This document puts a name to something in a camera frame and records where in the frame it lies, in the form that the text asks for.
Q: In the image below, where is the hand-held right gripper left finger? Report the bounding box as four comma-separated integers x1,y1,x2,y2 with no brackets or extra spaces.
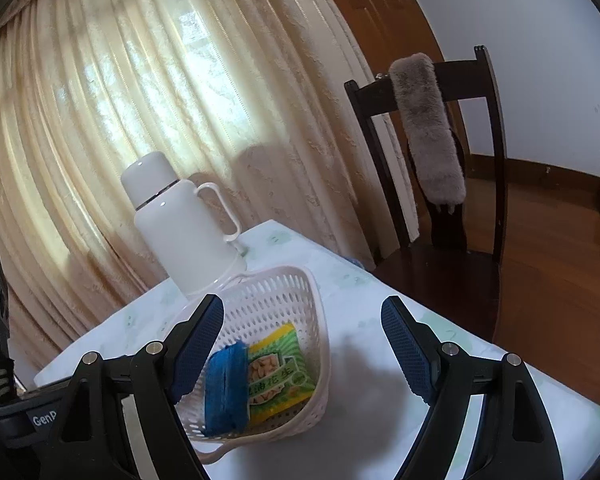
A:
52,294,226,480

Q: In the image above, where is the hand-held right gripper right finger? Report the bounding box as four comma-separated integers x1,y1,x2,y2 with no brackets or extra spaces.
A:
381,296,566,480

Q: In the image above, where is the dark blue box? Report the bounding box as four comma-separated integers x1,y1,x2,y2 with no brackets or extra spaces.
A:
202,341,251,438

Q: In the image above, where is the green peanut snack packet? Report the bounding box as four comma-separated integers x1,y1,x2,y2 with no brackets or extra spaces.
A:
245,323,315,423

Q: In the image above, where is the white plastic basket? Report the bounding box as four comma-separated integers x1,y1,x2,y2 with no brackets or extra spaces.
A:
167,265,331,463

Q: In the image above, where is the pale green printed tablecloth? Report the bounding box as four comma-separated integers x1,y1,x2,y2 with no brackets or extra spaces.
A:
32,219,600,480

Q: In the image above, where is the dark wooden chair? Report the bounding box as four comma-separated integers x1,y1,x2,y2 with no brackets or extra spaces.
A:
344,45,511,341

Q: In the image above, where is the white thermos jug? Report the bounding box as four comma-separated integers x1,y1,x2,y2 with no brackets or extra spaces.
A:
120,151,248,297

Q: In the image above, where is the grey fluffy cloth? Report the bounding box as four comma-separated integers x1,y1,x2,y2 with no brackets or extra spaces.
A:
389,52,468,206

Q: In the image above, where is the beige pleated curtain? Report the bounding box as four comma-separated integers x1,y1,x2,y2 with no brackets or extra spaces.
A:
0,0,421,391

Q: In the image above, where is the brown wooden door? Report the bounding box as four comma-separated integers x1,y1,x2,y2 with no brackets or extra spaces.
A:
305,0,473,261

